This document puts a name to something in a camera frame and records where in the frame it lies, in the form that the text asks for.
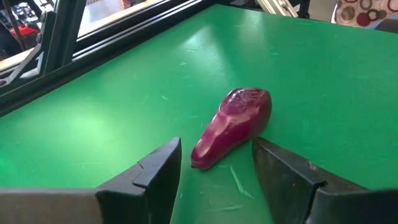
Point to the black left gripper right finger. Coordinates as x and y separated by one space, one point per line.
311 199

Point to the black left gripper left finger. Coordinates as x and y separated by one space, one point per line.
93 205

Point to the small purple eggplant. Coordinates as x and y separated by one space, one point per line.
233 124

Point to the red object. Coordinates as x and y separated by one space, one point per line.
26 31

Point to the circle patterned cloth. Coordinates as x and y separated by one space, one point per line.
363 12

